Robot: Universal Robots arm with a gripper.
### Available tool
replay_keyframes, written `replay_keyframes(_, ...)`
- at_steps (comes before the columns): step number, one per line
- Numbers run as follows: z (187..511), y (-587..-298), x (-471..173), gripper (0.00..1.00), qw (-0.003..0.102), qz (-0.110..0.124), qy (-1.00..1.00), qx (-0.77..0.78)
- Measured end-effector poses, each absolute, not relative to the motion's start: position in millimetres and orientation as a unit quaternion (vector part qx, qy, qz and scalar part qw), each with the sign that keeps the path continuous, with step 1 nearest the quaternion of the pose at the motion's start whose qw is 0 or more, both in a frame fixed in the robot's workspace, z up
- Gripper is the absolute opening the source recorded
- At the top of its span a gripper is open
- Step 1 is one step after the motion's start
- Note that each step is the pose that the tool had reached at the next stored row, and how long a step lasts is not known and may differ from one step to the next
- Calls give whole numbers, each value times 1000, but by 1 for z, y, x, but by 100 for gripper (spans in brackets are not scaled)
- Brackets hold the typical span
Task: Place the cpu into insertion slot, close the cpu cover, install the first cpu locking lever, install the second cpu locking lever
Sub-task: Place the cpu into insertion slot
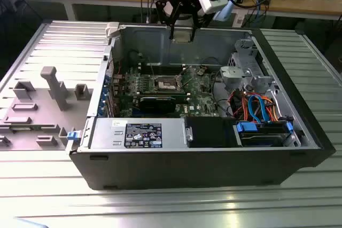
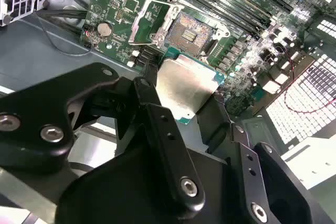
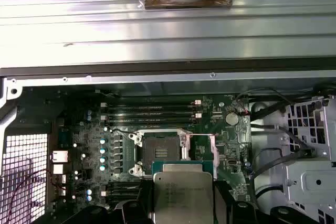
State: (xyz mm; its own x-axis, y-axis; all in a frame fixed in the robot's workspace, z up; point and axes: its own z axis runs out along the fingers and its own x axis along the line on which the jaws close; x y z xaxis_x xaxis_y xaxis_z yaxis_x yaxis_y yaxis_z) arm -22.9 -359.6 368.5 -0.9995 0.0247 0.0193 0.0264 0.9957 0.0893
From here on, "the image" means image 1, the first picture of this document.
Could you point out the silver metal drive cage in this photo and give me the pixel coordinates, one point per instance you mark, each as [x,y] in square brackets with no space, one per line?
[245,49]

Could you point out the round coin battery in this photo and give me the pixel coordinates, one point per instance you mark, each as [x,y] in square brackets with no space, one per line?
[201,72]

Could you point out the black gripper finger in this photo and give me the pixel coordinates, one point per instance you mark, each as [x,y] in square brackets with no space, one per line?
[199,17]
[167,9]

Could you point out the silver power supply unit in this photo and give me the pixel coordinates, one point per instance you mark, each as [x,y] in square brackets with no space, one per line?
[107,132]

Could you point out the black plastic cover box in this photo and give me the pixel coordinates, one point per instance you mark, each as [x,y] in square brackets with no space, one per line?
[208,132]

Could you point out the green motherboard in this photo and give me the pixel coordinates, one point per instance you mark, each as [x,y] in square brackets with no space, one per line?
[197,97]

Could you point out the blue case latch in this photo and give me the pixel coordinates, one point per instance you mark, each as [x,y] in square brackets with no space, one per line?
[73,135]

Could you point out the grey parts rack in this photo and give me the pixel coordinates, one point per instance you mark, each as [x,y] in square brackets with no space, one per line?
[40,116]

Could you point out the hard disk in blue carrier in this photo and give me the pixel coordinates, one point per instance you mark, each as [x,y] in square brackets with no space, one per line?
[267,129]

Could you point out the black graphics card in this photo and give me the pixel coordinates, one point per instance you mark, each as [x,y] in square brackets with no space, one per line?
[157,103]

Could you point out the pale grey case clip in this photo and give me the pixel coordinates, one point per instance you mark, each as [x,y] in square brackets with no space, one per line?
[111,29]

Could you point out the metal locking lever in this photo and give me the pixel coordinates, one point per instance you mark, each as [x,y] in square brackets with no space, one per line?
[152,70]
[193,80]

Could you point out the black empty RAM slot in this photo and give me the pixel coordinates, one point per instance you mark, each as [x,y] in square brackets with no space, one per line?
[145,72]
[145,67]

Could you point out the CPU socket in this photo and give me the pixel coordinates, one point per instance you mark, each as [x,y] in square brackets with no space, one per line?
[164,82]

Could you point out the long RAM stick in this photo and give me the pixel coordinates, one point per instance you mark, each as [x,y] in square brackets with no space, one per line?
[131,94]

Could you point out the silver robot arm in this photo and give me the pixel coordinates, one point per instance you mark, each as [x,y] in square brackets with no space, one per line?
[223,11]

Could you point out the black PC case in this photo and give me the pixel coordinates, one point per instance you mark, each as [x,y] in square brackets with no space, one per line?
[187,169]

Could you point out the green RAM stick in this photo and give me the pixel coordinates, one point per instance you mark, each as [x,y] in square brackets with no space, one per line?
[22,129]

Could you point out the silver CPU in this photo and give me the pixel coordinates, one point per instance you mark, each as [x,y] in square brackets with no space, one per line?
[183,37]

